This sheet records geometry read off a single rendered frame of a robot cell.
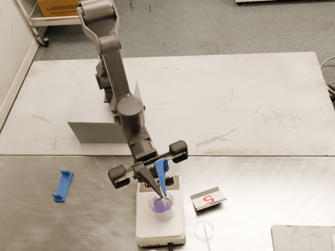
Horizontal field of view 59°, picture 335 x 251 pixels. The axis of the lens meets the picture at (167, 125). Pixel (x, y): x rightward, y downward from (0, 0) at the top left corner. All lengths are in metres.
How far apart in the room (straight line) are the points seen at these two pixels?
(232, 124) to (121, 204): 0.46
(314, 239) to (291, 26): 2.34
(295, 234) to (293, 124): 0.37
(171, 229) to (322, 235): 0.40
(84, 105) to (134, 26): 2.09
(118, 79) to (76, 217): 0.46
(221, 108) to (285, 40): 1.83
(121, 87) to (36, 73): 0.74
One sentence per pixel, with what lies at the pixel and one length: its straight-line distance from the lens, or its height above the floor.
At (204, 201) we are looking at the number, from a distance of 0.89.
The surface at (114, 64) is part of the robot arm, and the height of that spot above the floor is 1.30.
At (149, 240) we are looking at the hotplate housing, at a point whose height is 0.97.
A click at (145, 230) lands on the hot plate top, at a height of 0.99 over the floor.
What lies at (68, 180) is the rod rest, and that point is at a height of 0.91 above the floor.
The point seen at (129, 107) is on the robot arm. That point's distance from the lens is 0.66.
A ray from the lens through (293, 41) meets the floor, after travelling 2.86.
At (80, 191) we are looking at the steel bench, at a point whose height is 0.90.
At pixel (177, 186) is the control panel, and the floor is 0.96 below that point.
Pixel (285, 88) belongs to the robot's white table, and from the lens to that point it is 1.19.
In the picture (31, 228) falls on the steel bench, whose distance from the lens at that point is 1.02.
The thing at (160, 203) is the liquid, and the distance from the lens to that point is 0.80.
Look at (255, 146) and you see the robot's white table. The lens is 1.02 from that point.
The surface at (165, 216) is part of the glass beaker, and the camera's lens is 0.77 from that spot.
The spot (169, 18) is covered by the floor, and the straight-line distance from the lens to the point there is 3.08.
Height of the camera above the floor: 1.76
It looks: 54 degrees down
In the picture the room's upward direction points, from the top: 9 degrees counter-clockwise
